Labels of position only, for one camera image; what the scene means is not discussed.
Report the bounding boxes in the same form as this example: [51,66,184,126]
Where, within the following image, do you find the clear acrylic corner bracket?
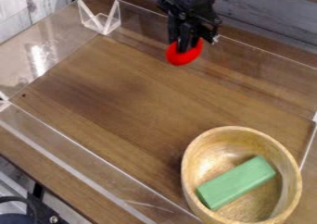
[77,0,122,35]

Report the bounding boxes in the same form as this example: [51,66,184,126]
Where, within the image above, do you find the wooden bowl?
[181,126,303,224]

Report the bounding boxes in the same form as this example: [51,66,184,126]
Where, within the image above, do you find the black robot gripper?
[158,0,223,54]

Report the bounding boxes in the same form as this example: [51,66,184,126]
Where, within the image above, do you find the green rectangular block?
[196,156,276,210]

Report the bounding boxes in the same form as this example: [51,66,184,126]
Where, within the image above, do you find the black metal clamp bracket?
[26,190,73,224]

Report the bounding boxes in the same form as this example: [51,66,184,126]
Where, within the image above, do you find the red plush strawberry toy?
[166,39,204,67]

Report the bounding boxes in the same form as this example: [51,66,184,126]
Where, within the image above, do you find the black cable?
[0,195,42,224]

